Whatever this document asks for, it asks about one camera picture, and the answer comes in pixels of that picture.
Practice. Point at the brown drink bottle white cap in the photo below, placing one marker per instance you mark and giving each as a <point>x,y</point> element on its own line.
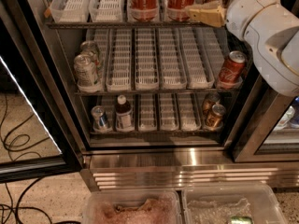
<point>124,113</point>

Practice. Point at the red cola can left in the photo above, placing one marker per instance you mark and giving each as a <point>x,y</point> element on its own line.
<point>144,10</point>

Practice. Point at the gold can front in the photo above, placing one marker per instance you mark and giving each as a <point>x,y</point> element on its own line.
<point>215,116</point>

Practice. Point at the red cola can middle shelf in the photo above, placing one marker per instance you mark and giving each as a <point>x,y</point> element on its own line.
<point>232,68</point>

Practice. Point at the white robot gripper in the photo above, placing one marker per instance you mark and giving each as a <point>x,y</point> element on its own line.
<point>239,12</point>

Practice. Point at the clear bin with bubble wrap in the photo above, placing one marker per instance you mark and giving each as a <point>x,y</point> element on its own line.
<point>216,203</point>

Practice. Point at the wire shelf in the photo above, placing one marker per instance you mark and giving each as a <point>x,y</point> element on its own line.
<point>108,93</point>
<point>172,133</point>
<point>122,25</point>

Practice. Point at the white soda can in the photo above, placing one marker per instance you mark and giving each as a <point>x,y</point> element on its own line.
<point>86,71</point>
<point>90,47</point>

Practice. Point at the white soda can rear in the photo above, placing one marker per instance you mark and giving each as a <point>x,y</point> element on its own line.
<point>90,47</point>

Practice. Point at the green can in bin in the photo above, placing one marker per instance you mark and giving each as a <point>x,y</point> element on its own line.
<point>241,220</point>

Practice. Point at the open fridge glass door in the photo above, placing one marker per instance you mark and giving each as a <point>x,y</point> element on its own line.
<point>38,136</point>

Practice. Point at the middle wire shelf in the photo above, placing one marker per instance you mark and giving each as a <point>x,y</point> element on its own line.
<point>108,93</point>

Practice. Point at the white tray top far left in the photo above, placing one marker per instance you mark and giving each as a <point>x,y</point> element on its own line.
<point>69,10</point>

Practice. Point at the blue silver energy can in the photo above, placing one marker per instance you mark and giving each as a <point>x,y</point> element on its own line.
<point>100,121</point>

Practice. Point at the stainless fridge base grille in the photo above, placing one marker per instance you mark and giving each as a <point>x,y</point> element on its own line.
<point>179,168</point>

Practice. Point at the clear bin with pink wrap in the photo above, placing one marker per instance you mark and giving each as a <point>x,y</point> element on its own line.
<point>133,206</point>

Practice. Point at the gold can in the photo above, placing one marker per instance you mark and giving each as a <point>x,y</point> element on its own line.
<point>215,116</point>
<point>211,99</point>

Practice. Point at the white tray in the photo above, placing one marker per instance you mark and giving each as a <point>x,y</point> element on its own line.
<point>106,10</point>
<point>69,10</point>

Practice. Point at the top wire shelf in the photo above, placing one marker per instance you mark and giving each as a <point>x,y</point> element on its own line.
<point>122,25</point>

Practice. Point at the white soda can front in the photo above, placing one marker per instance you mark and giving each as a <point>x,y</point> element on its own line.
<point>86,71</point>

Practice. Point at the gold can rear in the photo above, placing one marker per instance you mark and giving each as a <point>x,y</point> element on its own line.
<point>211,99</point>

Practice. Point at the bottom wire shelf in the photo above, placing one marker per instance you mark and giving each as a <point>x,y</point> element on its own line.
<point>172,133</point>

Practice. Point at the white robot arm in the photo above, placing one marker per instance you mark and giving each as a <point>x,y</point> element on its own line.
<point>270,29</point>

